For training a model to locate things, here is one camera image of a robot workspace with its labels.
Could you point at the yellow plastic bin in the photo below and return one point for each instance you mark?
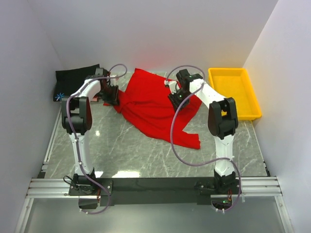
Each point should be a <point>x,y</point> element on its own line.
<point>235,83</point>

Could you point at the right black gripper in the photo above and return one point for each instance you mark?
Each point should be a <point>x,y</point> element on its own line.
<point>174,101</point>

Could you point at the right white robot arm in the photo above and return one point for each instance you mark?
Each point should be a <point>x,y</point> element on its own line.
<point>222,122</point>

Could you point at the red t shirt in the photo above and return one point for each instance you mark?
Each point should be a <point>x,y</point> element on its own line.
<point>146,105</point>

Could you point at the aluminium frame rail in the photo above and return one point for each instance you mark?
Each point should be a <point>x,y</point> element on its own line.
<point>57,188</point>

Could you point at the folded black t shirt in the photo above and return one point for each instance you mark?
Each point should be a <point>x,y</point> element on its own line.
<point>69,81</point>

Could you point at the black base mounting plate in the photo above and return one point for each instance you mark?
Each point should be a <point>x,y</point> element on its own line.
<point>126,191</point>

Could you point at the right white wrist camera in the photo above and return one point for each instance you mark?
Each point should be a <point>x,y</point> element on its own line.
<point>172,85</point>

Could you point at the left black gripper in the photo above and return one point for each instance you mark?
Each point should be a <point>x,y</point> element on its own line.
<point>114,98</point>

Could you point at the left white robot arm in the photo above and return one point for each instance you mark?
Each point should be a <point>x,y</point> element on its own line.
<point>77,121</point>

